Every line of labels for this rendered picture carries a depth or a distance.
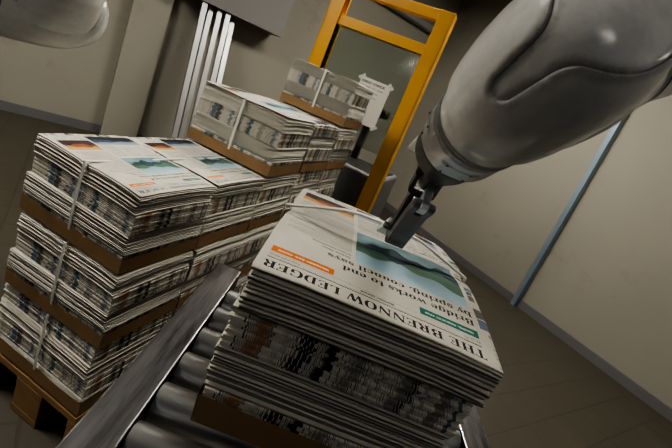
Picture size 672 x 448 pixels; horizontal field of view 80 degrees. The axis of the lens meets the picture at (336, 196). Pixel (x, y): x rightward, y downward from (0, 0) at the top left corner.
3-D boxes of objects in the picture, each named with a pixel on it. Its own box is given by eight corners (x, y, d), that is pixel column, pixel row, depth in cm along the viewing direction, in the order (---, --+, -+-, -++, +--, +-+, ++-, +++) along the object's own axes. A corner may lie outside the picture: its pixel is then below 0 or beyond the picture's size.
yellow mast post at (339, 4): (241, 240, 286) (339, -25, 243) (248, 237, 295) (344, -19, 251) (252, 246, 284) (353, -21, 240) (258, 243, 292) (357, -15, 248)
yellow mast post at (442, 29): (320, 285, 269) (441, 8, 225) (325, 281, 277) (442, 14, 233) (331, 292, 266) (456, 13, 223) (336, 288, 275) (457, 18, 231)
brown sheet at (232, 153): (186, 136, 155) (189, 125, 154) (228, 137, 182) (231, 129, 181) (267, 177, 146) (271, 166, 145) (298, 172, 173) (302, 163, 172)
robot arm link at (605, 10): (470, 198, 34) (588, 136, 36) (620, 130, 19) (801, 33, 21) (409, 90, 35) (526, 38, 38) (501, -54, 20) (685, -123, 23)
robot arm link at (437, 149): (424, 144, 34) (404, 164, 40) (520, 185, 35) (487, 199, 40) (456, 58, 37) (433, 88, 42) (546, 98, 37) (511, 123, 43)
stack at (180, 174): (-22, 382, 123) (32, 129, 103) (215, 274, 232) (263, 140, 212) (64, 459, 112) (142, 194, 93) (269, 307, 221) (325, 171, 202)
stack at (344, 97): (214, 274, 231) (293, 55, 200) (243, 261, 259) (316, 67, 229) (269, 308, 221) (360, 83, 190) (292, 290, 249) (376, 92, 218)
